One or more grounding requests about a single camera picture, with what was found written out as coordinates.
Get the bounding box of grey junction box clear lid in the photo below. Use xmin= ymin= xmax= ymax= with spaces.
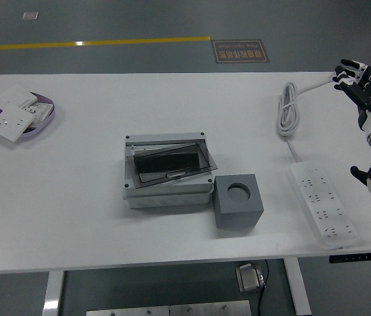
xmin=123 ymin=131 xmax=219 ymax=209

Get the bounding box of grey cube with round hole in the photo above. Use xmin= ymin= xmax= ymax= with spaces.
xmin=214 ymin=173 xmax=264 ymax=230

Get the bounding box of white power strip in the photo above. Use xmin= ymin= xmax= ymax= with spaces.
xmin=286 ymin=161 xmax=359 ymax=250

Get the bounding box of black table control panel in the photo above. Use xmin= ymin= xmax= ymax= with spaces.
xmin=329 ymin=252 xmax=371 ymax=264

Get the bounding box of brown floor sign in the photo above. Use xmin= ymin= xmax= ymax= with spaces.
xmin=210 ymin=39 xmax=270 ymax=64

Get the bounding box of white table leg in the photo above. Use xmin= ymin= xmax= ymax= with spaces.
xmin=284 ymin=258 xmax=312 ymax=316
xmin=42 ymin=271 xmax=65 ymax=316

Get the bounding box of grey metal foot pedal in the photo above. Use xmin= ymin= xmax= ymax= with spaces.
xmin=235 ymin=263 xmax=266 ymax=293

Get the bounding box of yellow floor tape line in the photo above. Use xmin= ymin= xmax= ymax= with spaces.
xmin=0 ymin=36 xmax=211 ymax=52

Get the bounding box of purple oval tray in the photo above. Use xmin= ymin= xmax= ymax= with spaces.
xmin=0 ymin=92 xmax=57 ymax=143

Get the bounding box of white socket module with holes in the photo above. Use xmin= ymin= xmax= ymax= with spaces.
xmin=20 ymin=101 xmax=55 ymax=130

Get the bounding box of thin black cable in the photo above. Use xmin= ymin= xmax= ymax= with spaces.
xmin=257 ymin=259 xmax=269 ymax=316

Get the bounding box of metal base plate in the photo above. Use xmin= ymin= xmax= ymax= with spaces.
xmin=86 ymin=300 xmax=252 ymax=316

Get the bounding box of white wall switch plate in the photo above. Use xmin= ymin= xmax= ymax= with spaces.
xmin=0 ymin=84 xmax=38 ymax=109

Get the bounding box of white wall socket plate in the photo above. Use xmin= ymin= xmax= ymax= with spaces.
xmin=0 ymin=104 xmax=36 ymax=143

